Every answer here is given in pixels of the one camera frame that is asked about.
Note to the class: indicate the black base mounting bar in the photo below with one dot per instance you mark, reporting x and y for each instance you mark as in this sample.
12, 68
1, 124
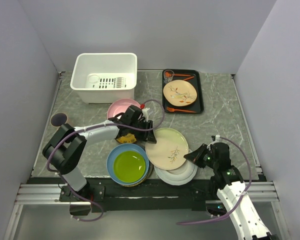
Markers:
152, 194

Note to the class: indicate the lime green plate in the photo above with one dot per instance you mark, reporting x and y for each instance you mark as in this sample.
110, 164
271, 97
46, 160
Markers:
129, 166

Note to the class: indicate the olive fluted plate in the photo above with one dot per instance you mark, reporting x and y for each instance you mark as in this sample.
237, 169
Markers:
148, 173

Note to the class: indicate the orange plastic fork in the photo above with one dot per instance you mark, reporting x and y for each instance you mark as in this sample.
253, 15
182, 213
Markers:
170, 109

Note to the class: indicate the beige bird pattern plate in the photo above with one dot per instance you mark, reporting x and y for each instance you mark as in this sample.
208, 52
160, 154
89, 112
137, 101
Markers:
180, 93

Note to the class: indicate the black serving tray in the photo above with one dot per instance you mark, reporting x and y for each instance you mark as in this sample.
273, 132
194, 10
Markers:
198, 105

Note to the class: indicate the clear drinking glass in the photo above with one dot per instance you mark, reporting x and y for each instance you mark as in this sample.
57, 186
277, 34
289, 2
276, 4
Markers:
167, 79

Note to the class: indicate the cream green leaf plate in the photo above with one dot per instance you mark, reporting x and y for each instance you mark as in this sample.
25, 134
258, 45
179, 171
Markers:
169, 150

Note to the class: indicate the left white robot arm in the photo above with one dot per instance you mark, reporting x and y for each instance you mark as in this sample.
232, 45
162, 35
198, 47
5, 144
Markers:
65, 148

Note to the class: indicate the white ribbed deep plate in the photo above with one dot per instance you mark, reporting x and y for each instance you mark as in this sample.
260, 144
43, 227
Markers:
181, 173

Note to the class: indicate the pink ceramic mug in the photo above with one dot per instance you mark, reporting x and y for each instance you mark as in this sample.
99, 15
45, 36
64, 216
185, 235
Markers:
58, 119

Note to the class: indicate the blue plastic plate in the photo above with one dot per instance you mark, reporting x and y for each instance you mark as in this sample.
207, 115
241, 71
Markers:
124, 148

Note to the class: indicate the white bottom plate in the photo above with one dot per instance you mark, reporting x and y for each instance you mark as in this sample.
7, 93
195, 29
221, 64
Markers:
175, 182

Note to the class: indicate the yellow patterned small plate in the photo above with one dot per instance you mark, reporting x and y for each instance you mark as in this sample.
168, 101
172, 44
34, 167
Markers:
126, 139

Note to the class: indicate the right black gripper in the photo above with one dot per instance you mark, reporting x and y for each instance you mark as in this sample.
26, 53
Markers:
195, 156

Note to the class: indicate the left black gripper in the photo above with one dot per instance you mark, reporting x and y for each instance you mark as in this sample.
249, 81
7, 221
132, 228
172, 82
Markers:
148, 136

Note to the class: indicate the orange plastic spoon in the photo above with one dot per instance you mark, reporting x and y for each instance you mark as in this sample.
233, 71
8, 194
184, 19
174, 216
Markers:
182, 74

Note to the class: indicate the aluminium frame rail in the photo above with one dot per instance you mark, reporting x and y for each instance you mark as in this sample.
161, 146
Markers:
50, 194

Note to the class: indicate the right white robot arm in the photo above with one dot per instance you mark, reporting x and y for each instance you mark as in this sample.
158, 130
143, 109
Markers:
229, 186

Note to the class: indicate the white plastic bin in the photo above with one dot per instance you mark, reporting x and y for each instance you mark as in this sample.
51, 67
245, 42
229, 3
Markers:
102, 78

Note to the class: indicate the pink plastic plate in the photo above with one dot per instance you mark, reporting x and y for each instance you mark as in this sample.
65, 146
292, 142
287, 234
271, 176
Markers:
118, 109

